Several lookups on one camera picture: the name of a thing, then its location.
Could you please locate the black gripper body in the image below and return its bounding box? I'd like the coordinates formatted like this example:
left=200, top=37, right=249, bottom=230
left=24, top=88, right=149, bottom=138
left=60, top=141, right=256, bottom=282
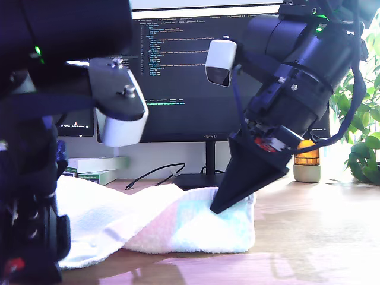
left=239, top=61, right=333, bottom=149

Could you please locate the pastel striped tea towel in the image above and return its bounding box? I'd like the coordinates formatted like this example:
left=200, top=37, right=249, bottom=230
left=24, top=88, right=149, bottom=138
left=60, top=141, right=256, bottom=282
left=56, top=175, right=257, bottom=270

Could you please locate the amber glass lamp grey base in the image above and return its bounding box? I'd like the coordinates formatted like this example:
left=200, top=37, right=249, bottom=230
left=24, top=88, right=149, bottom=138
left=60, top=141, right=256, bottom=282
left=293, top=139, right=322, bottom=183

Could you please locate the black Huawei monitor on stand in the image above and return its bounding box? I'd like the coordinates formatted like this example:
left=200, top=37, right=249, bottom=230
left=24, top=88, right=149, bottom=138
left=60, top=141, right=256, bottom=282
left=96, top=5, right=331, bottom=191

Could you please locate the green leafy houseplant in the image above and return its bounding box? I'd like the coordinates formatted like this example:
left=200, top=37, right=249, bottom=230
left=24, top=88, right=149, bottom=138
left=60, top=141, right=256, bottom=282
left=329, top=8, right=380, bottom=186

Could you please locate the green and white box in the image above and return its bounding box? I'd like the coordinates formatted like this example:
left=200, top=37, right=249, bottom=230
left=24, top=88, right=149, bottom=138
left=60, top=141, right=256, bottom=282
left=77, top=170, right=119, bottom=186

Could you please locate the long white cardboard box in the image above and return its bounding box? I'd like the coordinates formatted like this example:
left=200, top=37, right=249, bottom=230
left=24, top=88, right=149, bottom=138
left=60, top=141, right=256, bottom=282
left=66, top=157, right=130, bottom=173

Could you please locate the black monitor with terminal windows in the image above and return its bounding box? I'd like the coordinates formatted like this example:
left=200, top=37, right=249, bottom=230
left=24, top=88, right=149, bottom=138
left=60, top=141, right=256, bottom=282
left=58, top=112, right=94, bottom=138

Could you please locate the dark camera cable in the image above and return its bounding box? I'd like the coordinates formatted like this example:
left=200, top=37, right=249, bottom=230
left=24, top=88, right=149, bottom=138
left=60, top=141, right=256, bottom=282
left=232, top=66, right=256, bottom=134

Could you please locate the arm white camera box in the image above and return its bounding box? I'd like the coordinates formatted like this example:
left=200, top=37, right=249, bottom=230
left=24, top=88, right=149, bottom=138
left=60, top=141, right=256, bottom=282
left=88, top=58, right=149, bottom=148
left=204, top=35, right=262, bottom=88

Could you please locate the black USB cable with plug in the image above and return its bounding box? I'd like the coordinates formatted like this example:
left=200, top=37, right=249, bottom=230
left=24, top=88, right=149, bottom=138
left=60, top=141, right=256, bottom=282
left=125, top=163, right=186, bottom=191

